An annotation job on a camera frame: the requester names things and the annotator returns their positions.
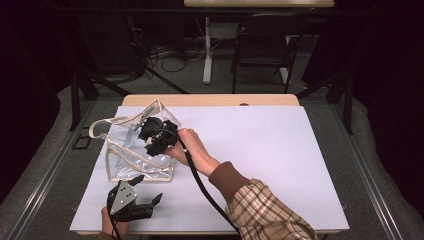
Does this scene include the clear bag with beige trim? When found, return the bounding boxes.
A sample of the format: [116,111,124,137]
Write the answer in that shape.
[88,98,183,183]

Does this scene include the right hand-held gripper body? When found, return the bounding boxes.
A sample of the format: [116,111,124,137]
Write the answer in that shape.
[134,105,181,158]

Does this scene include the white-legged wooden desk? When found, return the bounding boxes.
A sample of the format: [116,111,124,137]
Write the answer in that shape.
[183,0,336,85]

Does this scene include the black folding chair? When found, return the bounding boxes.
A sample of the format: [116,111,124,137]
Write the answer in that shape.
[230,13,308,95]

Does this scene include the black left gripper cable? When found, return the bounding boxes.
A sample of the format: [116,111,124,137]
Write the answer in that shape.
[106,189,123,240]

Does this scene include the bundle of floor cables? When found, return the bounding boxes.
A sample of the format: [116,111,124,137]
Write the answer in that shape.
[131,18,209,74]

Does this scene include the white table mat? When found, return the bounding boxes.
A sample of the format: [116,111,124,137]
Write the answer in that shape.
[69,105,350,234]

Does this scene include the person's left hand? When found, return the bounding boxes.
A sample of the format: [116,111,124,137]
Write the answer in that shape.
[100,206,131,239]

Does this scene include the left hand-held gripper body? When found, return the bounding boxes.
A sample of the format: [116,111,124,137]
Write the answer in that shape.
[106,180,155,223]

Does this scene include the black metal stand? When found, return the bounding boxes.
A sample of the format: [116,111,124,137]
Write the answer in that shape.
[295,71,355,136]
[68,19,134,132]

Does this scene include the person's right hand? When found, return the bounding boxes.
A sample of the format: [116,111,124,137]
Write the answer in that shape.
[163,128,222,178]

